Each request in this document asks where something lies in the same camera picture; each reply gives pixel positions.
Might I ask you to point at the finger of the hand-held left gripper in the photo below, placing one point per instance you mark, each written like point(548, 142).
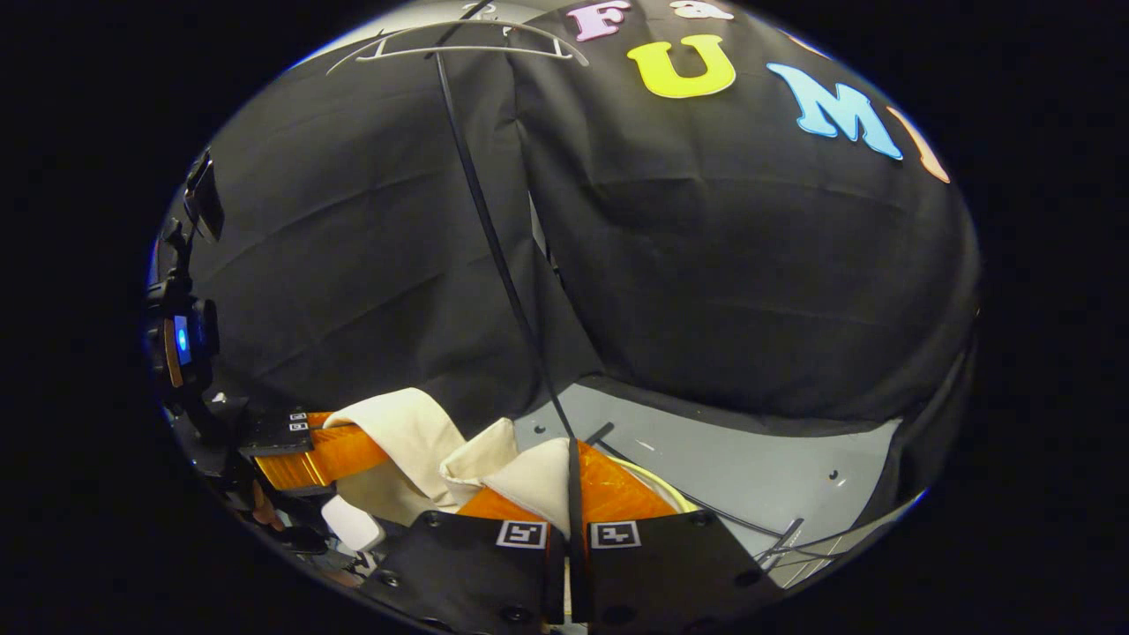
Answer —
point(335, 454)
point(313, 417)

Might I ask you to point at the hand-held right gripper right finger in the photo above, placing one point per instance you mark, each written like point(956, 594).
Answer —
point(670, 573)

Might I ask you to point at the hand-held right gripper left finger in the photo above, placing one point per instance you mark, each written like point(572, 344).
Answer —
point(467, 573)

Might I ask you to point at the cream collared shirt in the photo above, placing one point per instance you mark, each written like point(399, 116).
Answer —
point(414, 432)

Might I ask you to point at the black clothes rack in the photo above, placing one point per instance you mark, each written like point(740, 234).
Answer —
point(494, 247)

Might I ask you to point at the white plastic hanger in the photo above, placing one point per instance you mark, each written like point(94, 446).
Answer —
point(459, 51)

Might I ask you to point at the black backdrop cloth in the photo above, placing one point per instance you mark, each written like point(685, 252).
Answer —
point(750, 265)

